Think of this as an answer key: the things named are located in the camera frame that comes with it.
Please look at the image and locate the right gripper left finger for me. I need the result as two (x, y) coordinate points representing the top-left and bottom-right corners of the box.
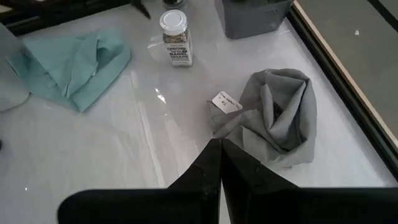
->
(57, 138), (223, 224)

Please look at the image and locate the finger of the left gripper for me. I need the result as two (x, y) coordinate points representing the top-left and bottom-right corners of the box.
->
(129, 0), (152, 20)

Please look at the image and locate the grey cloth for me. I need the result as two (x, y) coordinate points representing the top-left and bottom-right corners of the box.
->
(206, 68), (318, 169)

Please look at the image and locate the white paper tag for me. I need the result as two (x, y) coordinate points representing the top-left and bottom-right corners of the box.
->
(211, 90), (243, 114)

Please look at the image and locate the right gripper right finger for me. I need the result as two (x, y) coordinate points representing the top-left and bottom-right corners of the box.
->
(221, 138), (398, 224)

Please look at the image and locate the white translucent plastic bin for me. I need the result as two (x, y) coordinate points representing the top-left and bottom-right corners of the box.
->
(0, 23), (30, 113)

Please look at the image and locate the teal cloth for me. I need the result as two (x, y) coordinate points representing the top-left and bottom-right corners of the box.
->
(5, 27), (132, 113)

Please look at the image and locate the white-lid spice jar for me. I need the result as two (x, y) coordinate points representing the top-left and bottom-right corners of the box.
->
(159, 9), (193, 68)

